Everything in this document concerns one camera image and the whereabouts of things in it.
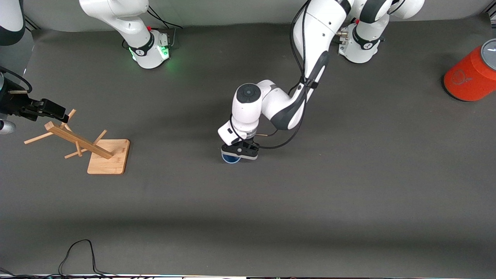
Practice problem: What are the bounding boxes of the wooden cup rack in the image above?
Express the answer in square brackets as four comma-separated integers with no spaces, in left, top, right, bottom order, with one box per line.
[24,109,130,175]

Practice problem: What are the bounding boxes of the thin black loose cable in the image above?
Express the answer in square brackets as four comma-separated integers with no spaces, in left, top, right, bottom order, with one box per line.
[58,239,117,277]

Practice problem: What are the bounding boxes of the orange cylinder with grey lid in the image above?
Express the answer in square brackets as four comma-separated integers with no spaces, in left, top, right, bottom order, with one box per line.
[444,38,496,102]

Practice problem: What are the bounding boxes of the black right arm base cable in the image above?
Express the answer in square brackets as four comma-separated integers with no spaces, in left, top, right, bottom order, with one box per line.
[145,6,183,49]

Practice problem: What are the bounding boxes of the dark grey table mat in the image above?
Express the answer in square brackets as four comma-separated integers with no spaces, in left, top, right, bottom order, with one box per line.
[0,15,496,277]

